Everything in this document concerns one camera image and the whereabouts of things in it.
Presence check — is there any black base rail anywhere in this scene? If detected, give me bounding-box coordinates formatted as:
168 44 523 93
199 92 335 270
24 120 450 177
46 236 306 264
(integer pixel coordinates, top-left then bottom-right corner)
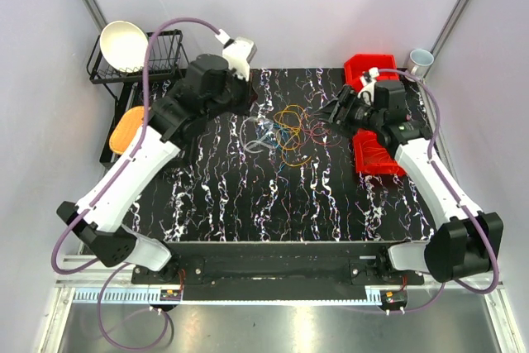
131 241 424 304

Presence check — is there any white cable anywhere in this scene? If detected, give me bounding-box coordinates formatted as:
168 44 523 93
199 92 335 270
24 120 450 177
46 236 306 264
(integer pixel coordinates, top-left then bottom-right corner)
238 116 278 155

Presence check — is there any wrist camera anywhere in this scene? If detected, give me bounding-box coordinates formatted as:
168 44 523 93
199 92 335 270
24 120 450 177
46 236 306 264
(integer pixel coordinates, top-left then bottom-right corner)
357 67 379 105
222 36 257 82

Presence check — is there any white mug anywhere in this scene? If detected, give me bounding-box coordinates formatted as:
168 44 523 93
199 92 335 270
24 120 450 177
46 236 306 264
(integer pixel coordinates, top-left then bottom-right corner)
406 49 435 81

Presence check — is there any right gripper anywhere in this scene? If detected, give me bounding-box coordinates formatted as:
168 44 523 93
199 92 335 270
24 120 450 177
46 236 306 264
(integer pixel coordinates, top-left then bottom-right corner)
309 85 383 140

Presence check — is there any orange cable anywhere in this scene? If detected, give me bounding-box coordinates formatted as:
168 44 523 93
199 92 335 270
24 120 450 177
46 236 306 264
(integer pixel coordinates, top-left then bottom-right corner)
363 137 398 168

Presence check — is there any yellow woven basket tray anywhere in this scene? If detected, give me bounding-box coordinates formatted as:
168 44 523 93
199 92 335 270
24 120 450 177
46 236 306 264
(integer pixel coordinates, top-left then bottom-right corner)
108 106 144 155

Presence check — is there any black wire dish rack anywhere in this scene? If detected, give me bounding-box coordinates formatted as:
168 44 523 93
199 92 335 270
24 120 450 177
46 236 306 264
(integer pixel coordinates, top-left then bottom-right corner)
86 29 199 170

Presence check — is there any white bowl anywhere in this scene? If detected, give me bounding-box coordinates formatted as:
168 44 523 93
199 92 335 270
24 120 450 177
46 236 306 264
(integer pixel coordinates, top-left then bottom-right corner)
99 21 148 73

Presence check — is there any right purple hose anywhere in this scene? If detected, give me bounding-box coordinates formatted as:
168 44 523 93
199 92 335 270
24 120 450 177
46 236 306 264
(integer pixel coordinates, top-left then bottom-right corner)
371 67 501 316

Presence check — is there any yellow cable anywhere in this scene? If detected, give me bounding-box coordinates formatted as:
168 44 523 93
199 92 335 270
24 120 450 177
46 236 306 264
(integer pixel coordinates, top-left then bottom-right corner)
272 104 313 168

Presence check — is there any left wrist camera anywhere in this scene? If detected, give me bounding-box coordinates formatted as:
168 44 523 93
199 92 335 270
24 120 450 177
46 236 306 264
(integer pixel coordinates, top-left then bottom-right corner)
222 36 257 82

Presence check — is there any red compartment bin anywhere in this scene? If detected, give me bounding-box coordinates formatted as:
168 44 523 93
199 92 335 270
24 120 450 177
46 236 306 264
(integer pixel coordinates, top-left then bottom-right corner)
344 54 407 176

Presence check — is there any blue cable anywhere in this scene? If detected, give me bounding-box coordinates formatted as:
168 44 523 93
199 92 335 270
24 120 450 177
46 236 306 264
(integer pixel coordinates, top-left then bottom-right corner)
266 121 298 147

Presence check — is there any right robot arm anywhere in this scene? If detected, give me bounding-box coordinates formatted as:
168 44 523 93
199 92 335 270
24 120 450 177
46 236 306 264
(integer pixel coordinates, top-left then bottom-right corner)
315 80 503 286

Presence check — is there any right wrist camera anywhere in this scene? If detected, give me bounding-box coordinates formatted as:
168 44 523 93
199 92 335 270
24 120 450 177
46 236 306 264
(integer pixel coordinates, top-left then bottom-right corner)
357 67 379 105

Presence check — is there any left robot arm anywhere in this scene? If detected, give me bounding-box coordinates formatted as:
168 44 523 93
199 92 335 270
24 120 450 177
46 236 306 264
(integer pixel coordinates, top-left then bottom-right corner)
56 53 257 284

